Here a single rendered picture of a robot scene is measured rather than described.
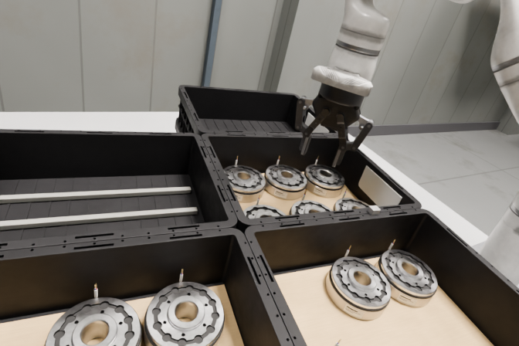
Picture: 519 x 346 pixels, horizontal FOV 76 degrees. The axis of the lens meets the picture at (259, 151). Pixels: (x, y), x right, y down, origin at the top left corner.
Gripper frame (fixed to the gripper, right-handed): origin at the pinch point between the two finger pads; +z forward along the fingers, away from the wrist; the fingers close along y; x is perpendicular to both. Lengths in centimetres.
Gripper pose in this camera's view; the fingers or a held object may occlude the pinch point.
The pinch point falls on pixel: (320, 152)
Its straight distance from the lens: 63.0
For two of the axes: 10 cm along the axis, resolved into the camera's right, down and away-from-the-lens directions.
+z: -2.1, 8.6, 4.7
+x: -3.9, 3.7, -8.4
